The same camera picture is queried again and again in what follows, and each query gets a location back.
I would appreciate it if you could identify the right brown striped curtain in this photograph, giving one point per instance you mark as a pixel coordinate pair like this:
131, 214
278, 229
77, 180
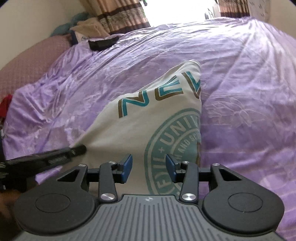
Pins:
233, 8

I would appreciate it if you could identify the left brown striped curtain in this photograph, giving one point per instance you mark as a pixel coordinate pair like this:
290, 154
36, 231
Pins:
117, 16

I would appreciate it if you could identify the red cloth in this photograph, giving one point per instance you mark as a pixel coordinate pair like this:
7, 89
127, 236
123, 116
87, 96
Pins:
4, 106

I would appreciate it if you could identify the beige cloth pile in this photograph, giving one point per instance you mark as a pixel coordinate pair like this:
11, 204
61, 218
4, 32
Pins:
88, 29

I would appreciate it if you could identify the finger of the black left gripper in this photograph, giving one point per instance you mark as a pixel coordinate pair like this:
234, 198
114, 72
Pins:
19, 173

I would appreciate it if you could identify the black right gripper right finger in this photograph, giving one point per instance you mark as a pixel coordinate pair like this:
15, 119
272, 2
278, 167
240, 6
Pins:
228, 200

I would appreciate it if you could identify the white printed t-shirt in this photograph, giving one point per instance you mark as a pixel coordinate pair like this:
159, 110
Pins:
164, 117

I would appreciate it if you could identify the purple bed sheet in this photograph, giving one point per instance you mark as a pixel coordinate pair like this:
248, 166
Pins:
247, 95

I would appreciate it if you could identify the pink dotted pillow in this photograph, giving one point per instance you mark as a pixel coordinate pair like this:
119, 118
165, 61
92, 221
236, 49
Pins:
30, 65

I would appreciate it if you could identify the black object on bed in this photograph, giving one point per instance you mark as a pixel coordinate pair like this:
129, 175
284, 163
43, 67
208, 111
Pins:
101, 45

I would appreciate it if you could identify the white patterned pillow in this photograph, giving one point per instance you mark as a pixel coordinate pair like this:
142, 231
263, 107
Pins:
259, 9

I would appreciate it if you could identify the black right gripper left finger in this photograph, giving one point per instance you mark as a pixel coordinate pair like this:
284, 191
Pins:
66, 202

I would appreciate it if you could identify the brown striped curtain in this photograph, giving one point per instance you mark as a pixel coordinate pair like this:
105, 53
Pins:
117, 16
233, 8

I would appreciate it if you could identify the teal cloth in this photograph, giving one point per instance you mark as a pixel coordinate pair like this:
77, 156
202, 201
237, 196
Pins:
64, 29

